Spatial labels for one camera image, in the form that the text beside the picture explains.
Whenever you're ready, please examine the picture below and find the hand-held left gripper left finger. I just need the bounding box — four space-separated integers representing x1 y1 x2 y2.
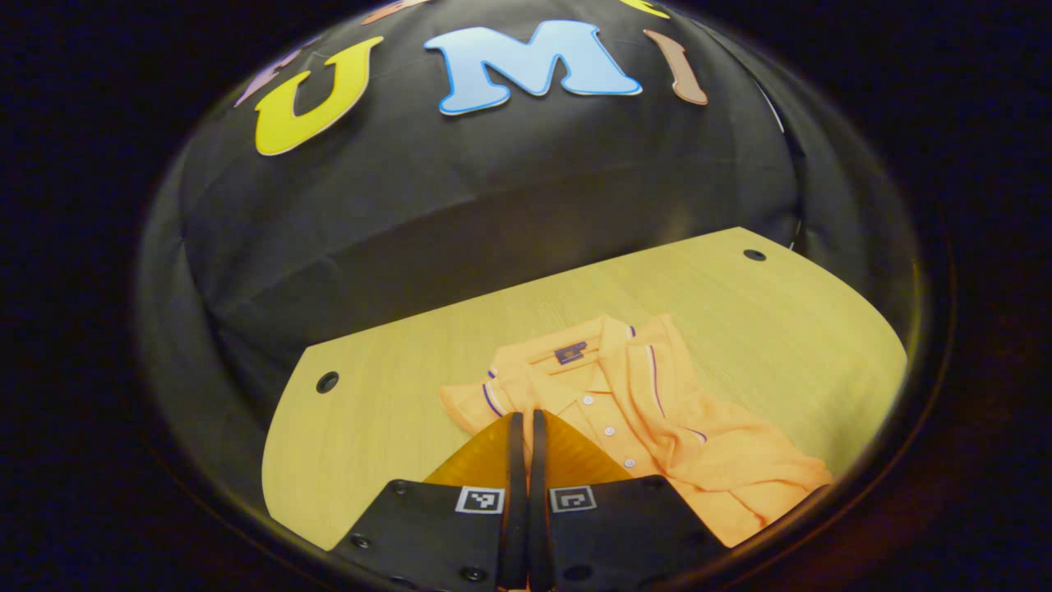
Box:
329 411 528 590

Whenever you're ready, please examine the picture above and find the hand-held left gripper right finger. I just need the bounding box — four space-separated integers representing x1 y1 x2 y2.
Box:
530 409 729 590

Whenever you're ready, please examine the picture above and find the orange T-shirt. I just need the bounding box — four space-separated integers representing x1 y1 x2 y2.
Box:
438 312 833 548

